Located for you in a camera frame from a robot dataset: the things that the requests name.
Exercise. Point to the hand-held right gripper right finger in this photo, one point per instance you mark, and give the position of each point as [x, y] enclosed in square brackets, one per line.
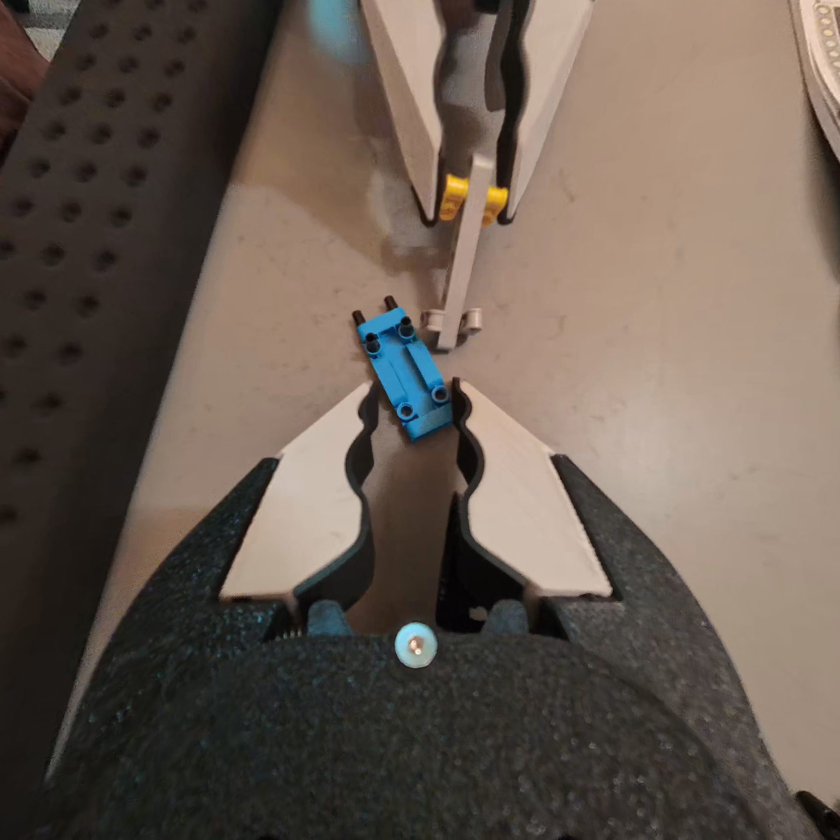
[531, 518]

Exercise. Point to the short grey connector piece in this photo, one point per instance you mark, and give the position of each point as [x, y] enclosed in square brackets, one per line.
[474, 319]

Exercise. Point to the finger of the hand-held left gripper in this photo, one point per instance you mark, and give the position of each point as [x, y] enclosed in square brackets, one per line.
[551, 79]
[407, 85]

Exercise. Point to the instruction booklet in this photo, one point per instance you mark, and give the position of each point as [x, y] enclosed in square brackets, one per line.
[820, 65]

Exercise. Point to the long grey building beam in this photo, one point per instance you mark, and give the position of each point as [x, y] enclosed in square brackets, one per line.
[466, 262]

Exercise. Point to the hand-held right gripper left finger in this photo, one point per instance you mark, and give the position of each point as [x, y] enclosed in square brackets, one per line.
[302, 518]

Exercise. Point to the black perforated pad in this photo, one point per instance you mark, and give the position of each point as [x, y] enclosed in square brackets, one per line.
[98, 295]

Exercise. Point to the blue panel with black pins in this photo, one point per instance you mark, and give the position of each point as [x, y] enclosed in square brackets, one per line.
[407, 374]

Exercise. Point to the pile of small building pieces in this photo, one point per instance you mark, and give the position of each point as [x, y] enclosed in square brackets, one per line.
[820, 817]

